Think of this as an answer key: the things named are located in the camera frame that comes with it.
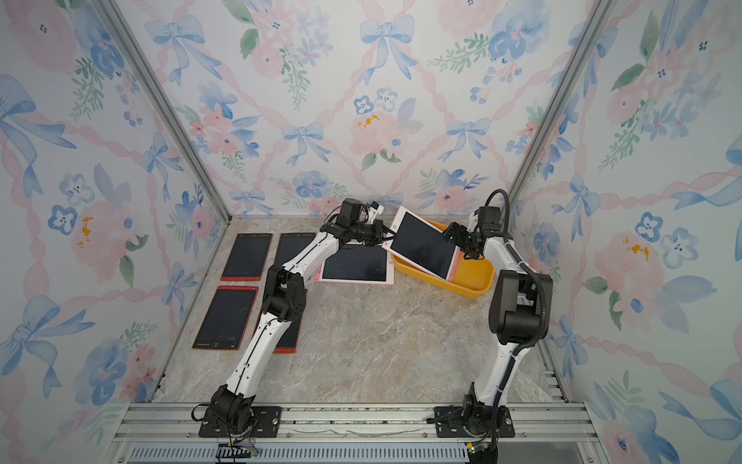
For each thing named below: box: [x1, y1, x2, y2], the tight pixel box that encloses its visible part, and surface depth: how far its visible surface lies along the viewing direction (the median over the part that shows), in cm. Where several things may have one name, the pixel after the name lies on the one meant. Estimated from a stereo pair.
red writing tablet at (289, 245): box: [273, 232, 317, 268], surface depth 115 cm
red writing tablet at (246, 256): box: [220, 232, 273, 282], surface depth 114 cm
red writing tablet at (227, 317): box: [191, 285, 259, 350], surface depth 94 cm
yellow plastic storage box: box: [390, 218, 496, 299], surface depth 100 cm
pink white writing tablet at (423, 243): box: [381, 205, 461, 283], surface depth 105 cm
